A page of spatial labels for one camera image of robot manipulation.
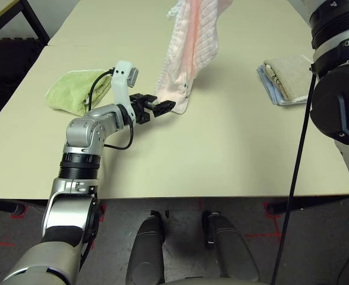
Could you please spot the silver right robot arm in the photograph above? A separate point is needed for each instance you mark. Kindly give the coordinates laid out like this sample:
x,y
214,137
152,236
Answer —
x,y
334,104

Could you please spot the light blue folded towel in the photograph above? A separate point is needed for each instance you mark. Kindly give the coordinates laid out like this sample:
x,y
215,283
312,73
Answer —
x,y
267,84

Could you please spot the beige folded towel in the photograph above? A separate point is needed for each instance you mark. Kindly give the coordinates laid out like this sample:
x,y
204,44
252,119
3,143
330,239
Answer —
x,y
290,74

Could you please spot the black foam floor mat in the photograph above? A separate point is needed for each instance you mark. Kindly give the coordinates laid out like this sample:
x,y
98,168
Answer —
x,y
7,74

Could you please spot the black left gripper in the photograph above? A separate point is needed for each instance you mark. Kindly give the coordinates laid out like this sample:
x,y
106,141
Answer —
x,y
141,110

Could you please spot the pink towel with embroidered print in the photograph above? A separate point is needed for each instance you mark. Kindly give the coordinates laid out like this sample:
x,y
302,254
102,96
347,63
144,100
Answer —
x,y
186,59

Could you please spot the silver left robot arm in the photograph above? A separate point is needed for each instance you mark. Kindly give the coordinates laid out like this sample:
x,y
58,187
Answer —
x,y
85,130

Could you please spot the grey robot left leg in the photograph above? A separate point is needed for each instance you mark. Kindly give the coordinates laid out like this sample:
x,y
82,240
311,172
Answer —
x,y
146,252

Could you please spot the grey robot torso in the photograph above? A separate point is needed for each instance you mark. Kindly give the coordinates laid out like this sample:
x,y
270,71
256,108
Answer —
x,y
210,282

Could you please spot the black framed side table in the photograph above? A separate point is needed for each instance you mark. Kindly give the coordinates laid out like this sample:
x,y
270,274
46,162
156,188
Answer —
x,y
34,20

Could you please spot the grey robot right leg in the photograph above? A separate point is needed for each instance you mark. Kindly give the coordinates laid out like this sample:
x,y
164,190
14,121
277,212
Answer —
x,y
230,249

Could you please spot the green folded towel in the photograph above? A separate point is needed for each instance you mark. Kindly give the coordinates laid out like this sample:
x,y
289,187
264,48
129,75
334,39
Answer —
x,y
70,92

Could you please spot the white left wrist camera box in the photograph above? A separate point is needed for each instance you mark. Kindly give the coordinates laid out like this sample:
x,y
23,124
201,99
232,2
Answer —
x,y
122,80

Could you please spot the grey robot leg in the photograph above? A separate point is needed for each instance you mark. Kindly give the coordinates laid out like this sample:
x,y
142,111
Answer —
x,y
146,252
230,249

